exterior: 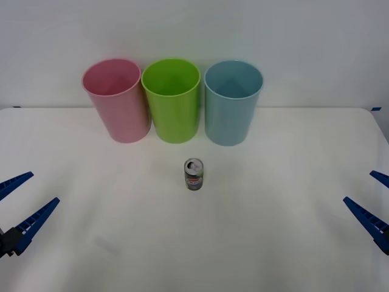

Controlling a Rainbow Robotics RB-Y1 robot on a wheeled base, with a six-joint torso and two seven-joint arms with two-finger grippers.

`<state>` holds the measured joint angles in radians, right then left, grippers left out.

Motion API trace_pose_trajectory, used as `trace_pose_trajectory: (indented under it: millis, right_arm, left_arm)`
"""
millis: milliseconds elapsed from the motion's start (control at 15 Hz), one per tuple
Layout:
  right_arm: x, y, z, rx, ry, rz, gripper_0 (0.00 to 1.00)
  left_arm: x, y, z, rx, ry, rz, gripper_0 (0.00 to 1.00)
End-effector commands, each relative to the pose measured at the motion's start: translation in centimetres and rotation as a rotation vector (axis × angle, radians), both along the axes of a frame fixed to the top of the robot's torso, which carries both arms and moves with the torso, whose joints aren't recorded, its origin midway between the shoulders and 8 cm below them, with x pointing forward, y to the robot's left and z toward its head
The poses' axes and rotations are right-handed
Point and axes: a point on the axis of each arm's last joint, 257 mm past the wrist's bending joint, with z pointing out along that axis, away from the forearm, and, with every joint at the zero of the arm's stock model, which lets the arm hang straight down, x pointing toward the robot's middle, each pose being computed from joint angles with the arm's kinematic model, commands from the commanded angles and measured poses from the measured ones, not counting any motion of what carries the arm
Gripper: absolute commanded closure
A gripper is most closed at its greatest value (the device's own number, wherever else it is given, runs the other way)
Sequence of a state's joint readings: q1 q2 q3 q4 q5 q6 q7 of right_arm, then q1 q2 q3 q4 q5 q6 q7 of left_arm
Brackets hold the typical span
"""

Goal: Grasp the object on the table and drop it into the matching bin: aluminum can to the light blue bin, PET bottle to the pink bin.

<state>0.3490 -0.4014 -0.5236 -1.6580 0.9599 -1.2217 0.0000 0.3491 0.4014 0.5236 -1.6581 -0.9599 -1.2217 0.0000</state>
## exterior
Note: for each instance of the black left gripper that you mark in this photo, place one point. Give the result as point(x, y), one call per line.
point(3, 248)

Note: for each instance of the black drink can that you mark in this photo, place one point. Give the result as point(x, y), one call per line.
point(193, 179)

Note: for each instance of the green plastic bin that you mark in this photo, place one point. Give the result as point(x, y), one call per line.
point(174, 118)

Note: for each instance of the pale blue plastic bin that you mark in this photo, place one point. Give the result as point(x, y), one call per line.
point(229, 121)

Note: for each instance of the pink plastic bin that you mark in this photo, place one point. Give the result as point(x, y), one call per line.
point(124, 115)

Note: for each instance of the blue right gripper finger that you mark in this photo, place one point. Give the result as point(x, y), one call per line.
point(381, 177)
point(366, 217)

